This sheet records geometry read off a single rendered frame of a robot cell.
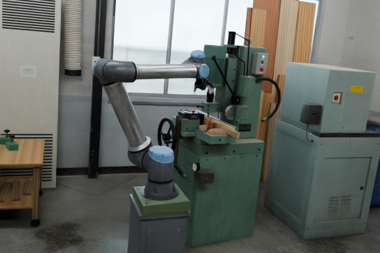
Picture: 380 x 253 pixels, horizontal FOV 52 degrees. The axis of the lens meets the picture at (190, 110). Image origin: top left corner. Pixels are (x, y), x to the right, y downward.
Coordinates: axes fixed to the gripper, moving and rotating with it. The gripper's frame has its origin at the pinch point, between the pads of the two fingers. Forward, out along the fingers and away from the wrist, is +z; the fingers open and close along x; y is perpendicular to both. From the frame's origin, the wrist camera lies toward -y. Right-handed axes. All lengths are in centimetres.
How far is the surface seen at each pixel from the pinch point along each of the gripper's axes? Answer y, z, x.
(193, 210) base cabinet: 56, 67, 2
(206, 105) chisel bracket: -3.4, 16.4, -2.1
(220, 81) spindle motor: -17.0, 1.9, 6.7
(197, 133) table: 20.3, 22.0, -1.3
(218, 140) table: 26.3, 18.9, 16.7
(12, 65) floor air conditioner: 0, -2, -177
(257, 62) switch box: -36.3, -3.8, 29.6
